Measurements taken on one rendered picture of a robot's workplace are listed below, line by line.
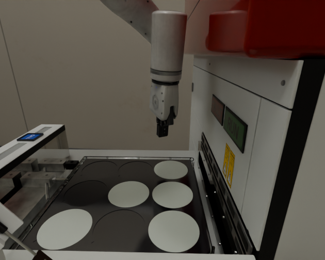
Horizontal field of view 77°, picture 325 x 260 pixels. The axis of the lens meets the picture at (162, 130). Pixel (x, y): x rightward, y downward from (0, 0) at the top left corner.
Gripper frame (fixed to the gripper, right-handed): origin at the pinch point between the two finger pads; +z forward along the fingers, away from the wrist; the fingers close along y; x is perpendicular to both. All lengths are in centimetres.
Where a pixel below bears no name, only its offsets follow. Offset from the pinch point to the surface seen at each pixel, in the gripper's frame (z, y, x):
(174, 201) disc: 7.7, 20.4, -6.2
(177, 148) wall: 107, -129, 89
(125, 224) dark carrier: 7.6, 21.7, -18.5
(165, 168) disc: 9.5, 6.8, -1.6
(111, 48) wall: -2, -181, 27
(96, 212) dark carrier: 8.2, 16.0, -23.3
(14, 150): 6.6, -14.6, -41.4
